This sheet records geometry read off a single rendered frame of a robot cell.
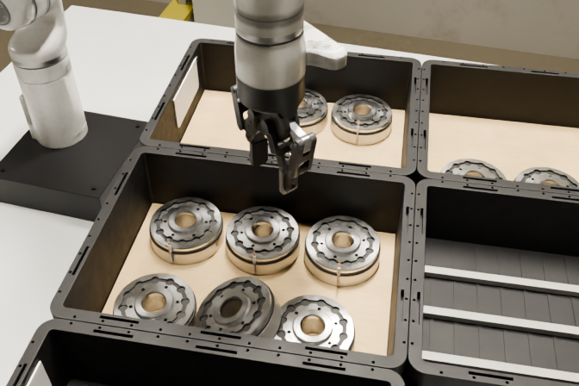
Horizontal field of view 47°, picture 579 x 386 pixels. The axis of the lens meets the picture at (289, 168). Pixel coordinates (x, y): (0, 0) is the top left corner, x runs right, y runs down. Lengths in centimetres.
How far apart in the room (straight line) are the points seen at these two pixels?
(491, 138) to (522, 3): 183
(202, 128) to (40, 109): 28
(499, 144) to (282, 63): 58
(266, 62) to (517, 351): 48
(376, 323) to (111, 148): 61
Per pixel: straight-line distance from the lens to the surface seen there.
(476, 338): 89
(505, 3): 297
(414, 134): 99
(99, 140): 128
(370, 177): 91
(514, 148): 117
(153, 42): 166
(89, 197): 117
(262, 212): 96
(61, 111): 123
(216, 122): 117
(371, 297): 90
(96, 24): 177
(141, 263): 95
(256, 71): 68
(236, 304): 84
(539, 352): 90
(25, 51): 118
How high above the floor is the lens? 154
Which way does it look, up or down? 42 degrees down
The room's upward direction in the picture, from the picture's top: straight up
